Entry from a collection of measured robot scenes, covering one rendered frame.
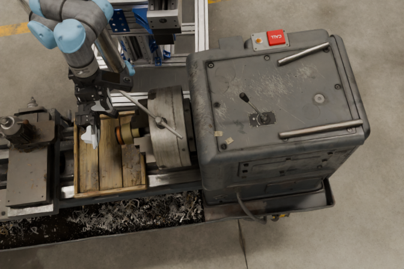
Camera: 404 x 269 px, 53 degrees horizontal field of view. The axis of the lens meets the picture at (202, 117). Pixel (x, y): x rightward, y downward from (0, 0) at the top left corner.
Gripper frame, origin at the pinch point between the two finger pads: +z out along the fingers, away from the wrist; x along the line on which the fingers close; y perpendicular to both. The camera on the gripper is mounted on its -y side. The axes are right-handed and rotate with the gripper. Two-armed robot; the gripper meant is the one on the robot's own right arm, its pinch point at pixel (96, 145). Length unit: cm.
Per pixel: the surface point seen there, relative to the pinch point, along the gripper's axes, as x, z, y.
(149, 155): 1.7, 7.5, -20.6
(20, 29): -107, -146, 90
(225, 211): -54, 22, -47
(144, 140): 1.7, 1.3, -19.0
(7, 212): -17.3, 17.3, 42.4
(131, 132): 2.6, -2.2, -14.5
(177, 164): 1.2, 12.0, -30.6
